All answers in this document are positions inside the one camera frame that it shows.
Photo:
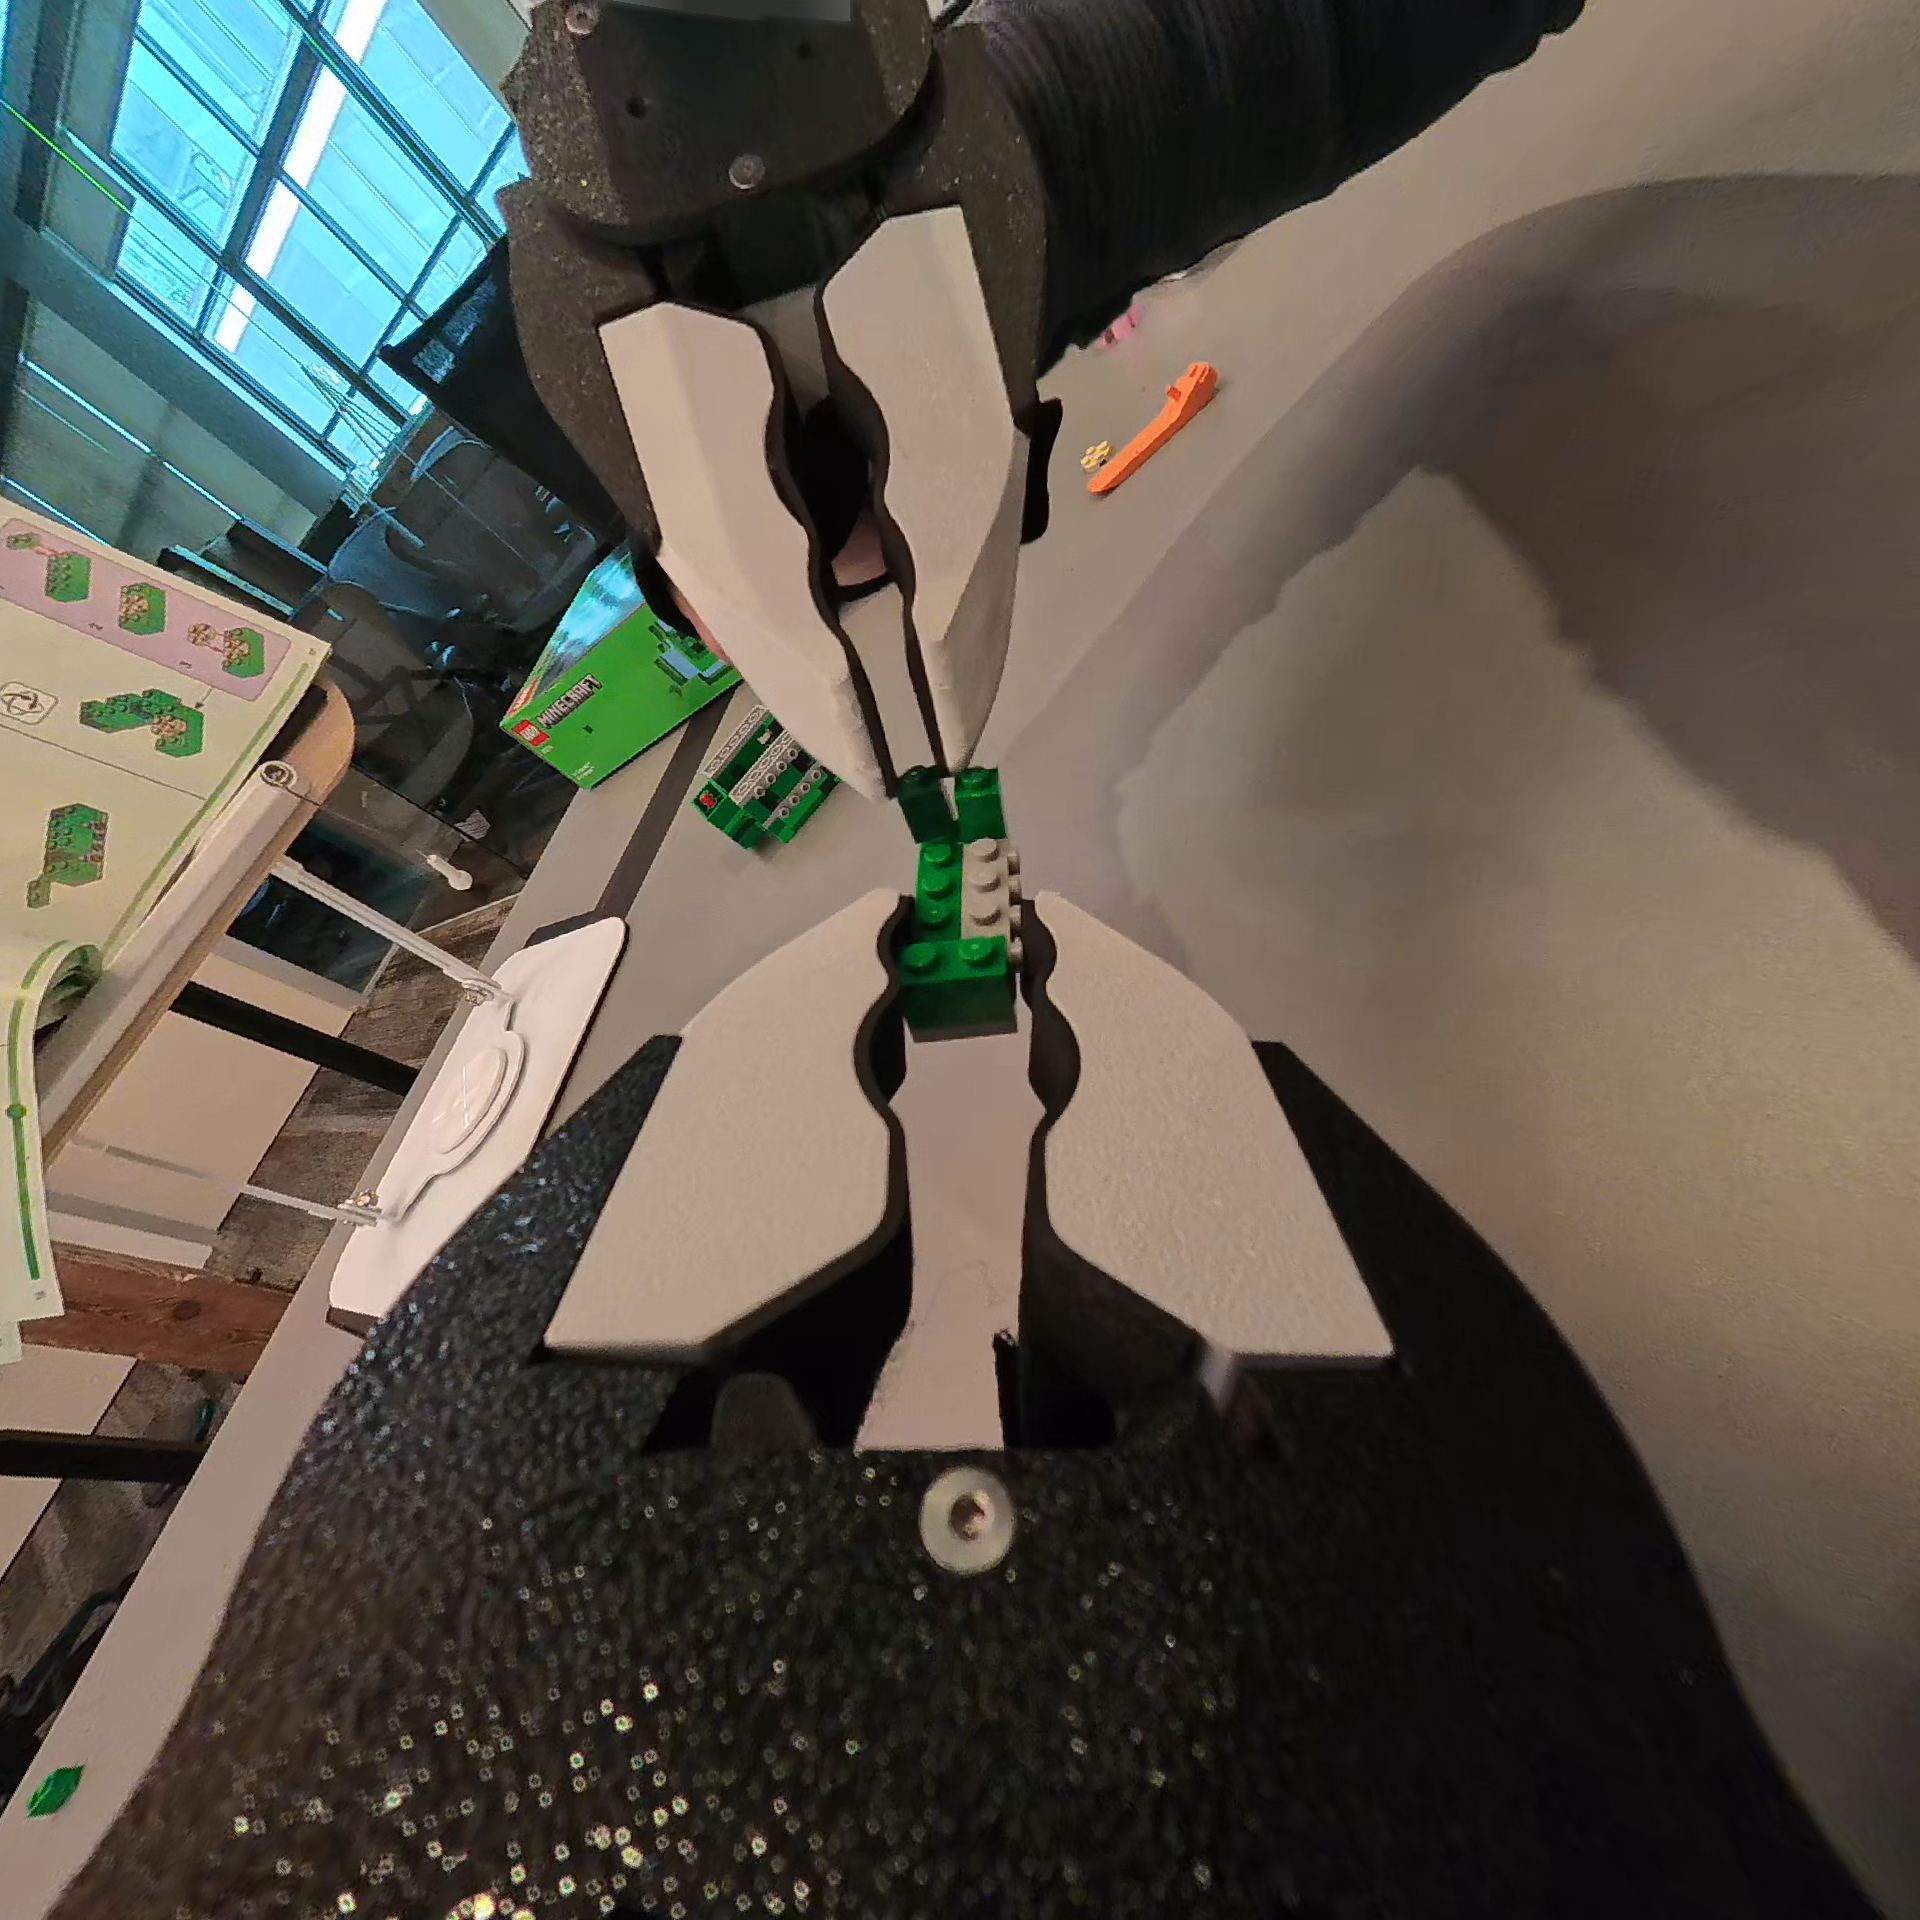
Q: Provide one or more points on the brick instruction booklet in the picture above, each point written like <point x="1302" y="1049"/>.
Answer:
<point x="105" y="721"/>

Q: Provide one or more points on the large glass window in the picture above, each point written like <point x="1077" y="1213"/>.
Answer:
<point x="224" y="194"/>

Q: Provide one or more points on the green and grey brick assembly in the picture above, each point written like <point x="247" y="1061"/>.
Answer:
<point x="961" y="930"/>

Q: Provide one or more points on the green grey brick build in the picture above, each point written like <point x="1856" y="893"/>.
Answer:
<point x="765" y="786"/>

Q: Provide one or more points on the grey desk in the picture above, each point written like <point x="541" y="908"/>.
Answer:
<point x="1499" y="1200"/>

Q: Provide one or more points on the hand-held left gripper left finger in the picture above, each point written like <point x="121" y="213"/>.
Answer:
<point x="734" y="1171"/>

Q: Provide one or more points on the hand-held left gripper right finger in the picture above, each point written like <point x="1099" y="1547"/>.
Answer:
<point x="1201" y="1171"/>

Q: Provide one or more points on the orange brick separator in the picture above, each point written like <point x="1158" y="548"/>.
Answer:
<point x="1147" y="435"/>

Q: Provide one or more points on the person's right hand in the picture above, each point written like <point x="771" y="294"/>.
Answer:
<point x="858" y="555"/>

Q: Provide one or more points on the clear booklet stand white base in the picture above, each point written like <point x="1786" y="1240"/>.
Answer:
<point x="451" y="1078"/>

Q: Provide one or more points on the green toy brick box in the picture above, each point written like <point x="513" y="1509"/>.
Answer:
<point x="615" y="705"/>

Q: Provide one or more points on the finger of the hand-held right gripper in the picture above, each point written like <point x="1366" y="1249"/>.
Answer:
<point x="945" y="451"/>
<point x="721" y="510"/>

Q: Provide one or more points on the grey office chair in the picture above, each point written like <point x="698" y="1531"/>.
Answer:
<point x="451" y="539"/>

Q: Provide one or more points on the small green leaf piece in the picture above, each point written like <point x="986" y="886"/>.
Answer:
<point x="58" y="1792"/>

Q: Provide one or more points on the small green brick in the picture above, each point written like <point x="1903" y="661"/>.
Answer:
<point x="961" y="802"/>

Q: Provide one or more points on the black mesh office chair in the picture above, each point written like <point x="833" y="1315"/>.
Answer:
<point x="451" y="338"/>

